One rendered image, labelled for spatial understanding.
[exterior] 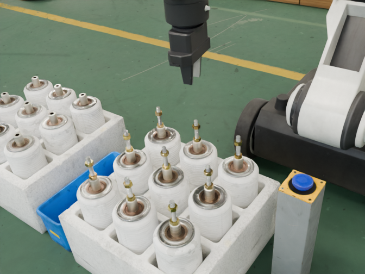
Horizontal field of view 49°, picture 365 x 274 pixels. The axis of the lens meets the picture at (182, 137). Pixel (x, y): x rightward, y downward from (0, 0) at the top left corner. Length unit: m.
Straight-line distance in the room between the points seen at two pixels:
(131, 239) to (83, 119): 0.50
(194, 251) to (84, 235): 0.28
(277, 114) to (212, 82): 0.65
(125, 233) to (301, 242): 0.37
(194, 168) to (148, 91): 0.85
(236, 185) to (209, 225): 0.12
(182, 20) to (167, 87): 1.02
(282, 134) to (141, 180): 0.44
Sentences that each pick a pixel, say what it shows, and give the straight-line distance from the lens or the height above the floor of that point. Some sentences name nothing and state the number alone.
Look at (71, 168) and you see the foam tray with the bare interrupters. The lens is 1.21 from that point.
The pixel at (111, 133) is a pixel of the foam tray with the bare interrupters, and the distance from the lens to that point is 1.28.
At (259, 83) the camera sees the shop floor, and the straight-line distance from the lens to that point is 1.79.
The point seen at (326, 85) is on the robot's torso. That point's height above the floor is 0.40.
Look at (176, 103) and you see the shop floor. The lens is 1.67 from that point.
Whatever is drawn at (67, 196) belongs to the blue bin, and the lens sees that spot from 1.20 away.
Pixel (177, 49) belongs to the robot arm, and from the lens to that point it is 0.82.
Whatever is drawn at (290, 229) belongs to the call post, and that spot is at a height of 0.22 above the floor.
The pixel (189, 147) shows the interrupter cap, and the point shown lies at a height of 0.25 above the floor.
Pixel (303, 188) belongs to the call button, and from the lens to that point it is 0.80.
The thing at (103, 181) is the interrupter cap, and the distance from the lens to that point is 0.96.
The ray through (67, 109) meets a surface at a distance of 1.34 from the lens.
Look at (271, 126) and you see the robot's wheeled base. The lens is 1.20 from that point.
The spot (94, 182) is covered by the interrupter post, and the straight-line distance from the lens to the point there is 0.92.
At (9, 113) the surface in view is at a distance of 1.37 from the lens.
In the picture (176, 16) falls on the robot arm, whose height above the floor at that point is 0.61.
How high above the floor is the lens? 0.88
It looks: 36 degrees down
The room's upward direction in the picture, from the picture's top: 6 degrees counter-clockwise
